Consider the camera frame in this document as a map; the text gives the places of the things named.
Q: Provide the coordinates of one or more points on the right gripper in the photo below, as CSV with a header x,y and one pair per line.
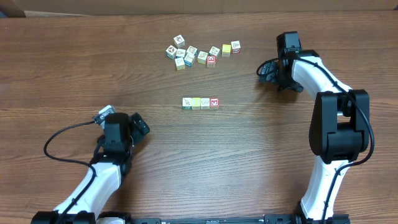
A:
x,y
269,74

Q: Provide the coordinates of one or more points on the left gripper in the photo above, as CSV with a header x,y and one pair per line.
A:
x,y
137,130

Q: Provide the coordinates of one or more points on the green sided wooden block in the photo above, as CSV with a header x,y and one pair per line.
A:
x,y
187,103

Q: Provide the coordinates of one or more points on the letter L wooden block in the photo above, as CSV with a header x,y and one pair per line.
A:
x,y
196,103

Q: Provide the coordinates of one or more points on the white wooden block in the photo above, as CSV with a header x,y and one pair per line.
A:
x,y
205,103

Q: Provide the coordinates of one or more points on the red letter wooden block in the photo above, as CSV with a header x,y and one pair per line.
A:
x,y
214,103

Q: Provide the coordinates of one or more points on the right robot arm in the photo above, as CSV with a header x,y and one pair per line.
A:
x,y
340,134

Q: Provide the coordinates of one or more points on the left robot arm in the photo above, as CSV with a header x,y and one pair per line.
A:
x,y
107,170

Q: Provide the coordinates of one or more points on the far right white block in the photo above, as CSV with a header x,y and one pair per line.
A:
x,y
235,47

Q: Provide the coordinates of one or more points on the yellow top wooden block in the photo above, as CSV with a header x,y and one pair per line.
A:
x,y
226,50

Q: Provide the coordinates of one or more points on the white tilted picture block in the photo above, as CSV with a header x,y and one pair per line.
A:
x,y
214,51

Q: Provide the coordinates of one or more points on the red face wooden block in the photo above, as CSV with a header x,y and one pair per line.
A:
x,y
210,61

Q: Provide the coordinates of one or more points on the soccer ball wooden block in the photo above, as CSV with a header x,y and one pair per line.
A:
x,y
171,52

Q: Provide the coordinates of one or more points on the ice cream wooden block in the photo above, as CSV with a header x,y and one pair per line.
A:
x,y
181,53

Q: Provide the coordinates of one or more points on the blue sided picture block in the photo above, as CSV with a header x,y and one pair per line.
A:
x,y
192,50

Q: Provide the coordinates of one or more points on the sailboat blue wooden block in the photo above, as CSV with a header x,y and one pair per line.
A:
x,y
189,59

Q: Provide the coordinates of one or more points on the top red picture block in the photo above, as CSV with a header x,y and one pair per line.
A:
x,y
179,41

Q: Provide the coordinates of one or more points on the cardboard panel at back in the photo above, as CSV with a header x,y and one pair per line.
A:
x,y
133,7

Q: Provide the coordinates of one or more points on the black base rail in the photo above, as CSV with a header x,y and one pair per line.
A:
x,y
217,221

